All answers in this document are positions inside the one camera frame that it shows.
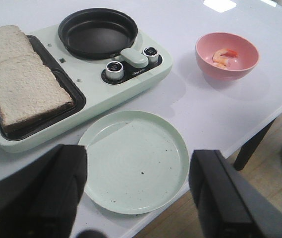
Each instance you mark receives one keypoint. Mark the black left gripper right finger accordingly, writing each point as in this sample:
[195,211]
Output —
[228,205]

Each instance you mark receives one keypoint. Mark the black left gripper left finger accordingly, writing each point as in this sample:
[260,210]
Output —
[41,199]

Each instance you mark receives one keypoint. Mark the white bread slice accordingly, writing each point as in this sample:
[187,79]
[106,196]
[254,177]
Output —
[29,91]
[17,56]

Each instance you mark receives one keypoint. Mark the shrimp with red tail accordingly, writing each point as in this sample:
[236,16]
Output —
[222,56]

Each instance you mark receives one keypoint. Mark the pink bowl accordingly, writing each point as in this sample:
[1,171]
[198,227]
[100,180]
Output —
[207,45]

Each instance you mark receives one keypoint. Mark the green breakfast maker base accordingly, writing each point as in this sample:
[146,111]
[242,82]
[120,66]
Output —
[86,82]

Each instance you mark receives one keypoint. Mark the black table leg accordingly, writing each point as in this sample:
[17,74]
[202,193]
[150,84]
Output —
[248,148]

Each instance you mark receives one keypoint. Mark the light green plate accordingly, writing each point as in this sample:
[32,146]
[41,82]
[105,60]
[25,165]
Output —
[137,162]

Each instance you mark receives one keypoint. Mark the left silver knob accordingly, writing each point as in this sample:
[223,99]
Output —
[114,71]

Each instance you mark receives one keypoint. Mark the silver knob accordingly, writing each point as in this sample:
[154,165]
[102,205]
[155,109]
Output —
[114,71]
[152,55]

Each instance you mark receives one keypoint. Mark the right silver knob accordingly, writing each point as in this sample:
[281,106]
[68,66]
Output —
[152,55]

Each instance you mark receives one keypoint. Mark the black round frying pan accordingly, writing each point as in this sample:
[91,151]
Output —
[97,33]

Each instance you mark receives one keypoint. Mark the green pan handle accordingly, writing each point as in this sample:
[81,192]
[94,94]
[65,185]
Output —
[134,58]

